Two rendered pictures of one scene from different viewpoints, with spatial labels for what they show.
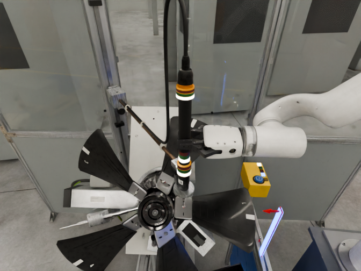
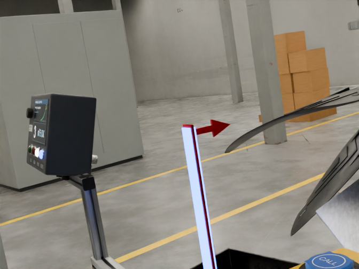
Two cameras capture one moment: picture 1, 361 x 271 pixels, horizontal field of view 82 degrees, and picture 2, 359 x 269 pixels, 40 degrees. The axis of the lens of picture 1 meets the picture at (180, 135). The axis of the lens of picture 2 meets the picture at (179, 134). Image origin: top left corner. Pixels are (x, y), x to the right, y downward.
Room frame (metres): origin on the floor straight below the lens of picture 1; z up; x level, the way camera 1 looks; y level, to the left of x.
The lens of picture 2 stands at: (1.00, -0.66, 1.26)
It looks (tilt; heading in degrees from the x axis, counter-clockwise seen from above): 8 degrees down; 152
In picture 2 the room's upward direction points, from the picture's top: 9 degrees counter-clockwise
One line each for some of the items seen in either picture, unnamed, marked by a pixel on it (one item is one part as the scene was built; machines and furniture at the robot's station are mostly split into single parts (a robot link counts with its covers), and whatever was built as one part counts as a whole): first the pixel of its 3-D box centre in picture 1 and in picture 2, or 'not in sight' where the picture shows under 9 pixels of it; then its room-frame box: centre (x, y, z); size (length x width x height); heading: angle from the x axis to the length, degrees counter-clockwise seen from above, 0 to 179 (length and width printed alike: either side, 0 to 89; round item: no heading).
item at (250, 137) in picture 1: (246, 141); not in sight; (0.46, -0.18, 1.49); 0.09 x 0.03 x 0.08; 178
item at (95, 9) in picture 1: (109, 73); not in sight; (1.03, 0.36, 1.48); 0.05 x 0.03 x 0.62; 123
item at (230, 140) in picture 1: (223, 140); not in sight; (0.46, -0.12, 1.49); 0.11 x 0.10 x 0.07; 88
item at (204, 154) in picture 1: (211, 148); not in sight; (0.43, -0.08, 1.49); 0.08 x 0.06 x 0.01; 148
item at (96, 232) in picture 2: not in sight; (93, 216); (-0.08, -0.35, 0.96); 0.03 x 0.03 x 0.20; 88
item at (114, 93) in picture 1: (116, 97); not in sight; (0.99, 0.33, 1.37); 0.10 x 0.07 x 0.09; 33
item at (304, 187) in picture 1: (185, 183); not in sight; (1.18, -0.04, 0.50); 2.59 x 0.03 x 0.91; 88
